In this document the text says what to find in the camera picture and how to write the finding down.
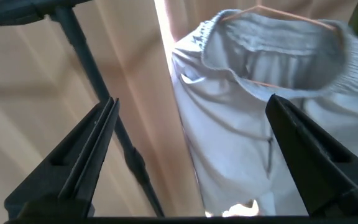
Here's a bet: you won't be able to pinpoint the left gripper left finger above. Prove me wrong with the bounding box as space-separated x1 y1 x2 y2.
4 96 121 219

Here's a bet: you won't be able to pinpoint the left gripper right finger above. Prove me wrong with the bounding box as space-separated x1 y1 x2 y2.
265 93 358 218

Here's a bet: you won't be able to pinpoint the pale grey pants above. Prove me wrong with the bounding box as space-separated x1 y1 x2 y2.
170 8 358 218

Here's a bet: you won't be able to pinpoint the pink clothes hanger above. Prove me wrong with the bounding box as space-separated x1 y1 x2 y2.
221 4 338 90

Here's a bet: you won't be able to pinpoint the black clothes rack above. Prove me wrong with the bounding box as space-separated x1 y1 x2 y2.
0 0 167 218

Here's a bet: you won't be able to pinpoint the beige curtain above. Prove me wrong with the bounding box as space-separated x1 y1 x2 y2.
0 0 358 218

